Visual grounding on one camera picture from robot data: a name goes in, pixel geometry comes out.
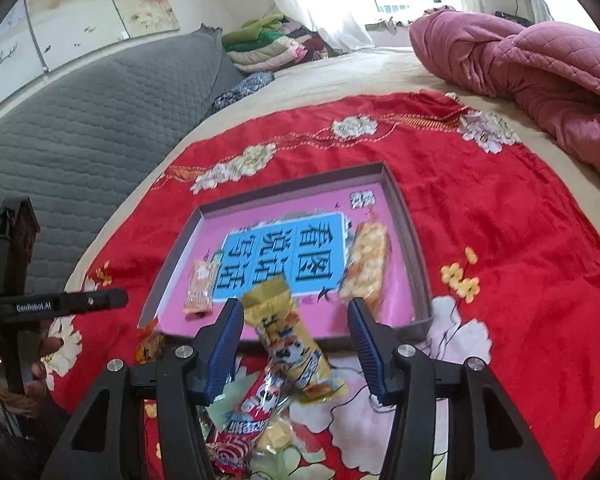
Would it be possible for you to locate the orange-edged cake packet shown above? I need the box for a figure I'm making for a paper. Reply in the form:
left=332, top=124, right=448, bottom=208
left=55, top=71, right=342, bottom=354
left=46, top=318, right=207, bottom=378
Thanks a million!
left=135, top=320, right=166, bottom=363

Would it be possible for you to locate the rice cracker packet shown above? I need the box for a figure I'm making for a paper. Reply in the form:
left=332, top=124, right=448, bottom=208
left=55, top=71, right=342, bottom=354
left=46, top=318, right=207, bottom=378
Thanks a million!
left=337, top=221, right=392, bottom=311

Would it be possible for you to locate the clear green-edged snack packet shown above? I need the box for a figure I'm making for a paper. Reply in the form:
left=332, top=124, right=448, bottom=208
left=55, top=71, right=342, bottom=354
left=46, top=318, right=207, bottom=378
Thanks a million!
left=202, top=379, right=326, bottom=480

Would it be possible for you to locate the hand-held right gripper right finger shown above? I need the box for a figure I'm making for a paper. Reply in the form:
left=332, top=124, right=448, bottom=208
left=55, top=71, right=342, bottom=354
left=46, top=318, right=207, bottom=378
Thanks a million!
left=346, top=297, right=556, bottom=480

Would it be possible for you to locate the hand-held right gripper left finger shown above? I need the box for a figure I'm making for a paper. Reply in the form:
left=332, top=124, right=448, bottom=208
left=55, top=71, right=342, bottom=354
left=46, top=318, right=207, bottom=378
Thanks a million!
left=40, top=298, right=246, bottom=480

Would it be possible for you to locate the small orange snack packet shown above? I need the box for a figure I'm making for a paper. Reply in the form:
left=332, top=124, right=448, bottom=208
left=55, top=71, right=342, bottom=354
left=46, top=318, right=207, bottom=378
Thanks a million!
left=182, top=260, right=218, bottom=317

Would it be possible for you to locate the dark floral pillow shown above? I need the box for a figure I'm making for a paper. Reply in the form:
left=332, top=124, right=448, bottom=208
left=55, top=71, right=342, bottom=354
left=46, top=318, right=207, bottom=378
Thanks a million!
left=210, top=71, right=276, bottom=113

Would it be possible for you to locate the floral wall painting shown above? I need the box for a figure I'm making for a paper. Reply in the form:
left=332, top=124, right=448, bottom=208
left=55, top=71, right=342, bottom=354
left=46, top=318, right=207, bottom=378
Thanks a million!
left=0, top=0, right=181, bottom=93

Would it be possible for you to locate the pink printed book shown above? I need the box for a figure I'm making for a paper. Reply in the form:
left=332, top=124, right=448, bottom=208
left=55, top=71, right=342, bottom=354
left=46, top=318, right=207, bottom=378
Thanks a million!
left=152, top=170, right=423, bottom=338

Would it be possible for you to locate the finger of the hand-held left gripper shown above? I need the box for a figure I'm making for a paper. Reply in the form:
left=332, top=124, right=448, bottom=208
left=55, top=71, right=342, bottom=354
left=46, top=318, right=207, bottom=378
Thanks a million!
left=62, top=287, right=129, bottom=316

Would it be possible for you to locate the grey shallow cardboard box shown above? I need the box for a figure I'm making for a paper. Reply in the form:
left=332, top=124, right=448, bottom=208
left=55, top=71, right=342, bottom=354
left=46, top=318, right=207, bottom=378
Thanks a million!
left=137, top=161, right=435, bottom=348

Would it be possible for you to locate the red swirl snack packet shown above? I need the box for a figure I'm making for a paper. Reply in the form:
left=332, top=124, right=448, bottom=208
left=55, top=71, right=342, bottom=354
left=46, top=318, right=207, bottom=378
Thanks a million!
left=205, top=365, right=301, bottom=478

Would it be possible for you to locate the white appliance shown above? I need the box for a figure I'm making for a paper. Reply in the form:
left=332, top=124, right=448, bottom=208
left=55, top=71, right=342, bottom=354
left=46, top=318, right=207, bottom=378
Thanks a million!
left=516, top=0, right=552, bottom=25

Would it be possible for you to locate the red floral cloth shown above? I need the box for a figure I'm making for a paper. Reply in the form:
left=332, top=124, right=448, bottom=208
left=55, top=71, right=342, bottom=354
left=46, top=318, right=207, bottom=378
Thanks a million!
left=45, top=91, right=600, bottom=480

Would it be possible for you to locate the yellow snack packet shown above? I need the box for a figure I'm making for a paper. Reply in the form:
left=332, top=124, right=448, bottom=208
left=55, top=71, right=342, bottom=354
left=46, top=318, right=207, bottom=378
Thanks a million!
left=241, top=276, right=348, bottom=406

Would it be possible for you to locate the person's left hand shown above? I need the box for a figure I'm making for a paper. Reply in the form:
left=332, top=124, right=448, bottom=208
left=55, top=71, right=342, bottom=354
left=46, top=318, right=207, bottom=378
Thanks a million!
left=0, top=336, right=65, bottom=413

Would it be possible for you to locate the pink quilted blanket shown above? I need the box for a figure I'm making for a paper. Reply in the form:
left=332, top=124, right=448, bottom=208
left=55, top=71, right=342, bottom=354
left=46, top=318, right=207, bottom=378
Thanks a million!
left=408, top=7, right=600, bottom=183

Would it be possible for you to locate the grey quilted headboard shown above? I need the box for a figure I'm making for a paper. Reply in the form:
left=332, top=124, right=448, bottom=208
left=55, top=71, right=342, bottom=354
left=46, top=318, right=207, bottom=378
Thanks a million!
left=0, top=25, right=246, bottom=306

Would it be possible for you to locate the stack of folded clothes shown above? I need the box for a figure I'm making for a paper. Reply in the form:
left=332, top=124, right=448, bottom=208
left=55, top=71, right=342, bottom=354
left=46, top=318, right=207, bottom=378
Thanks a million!
left=221, top=14, right=331, bottom=73

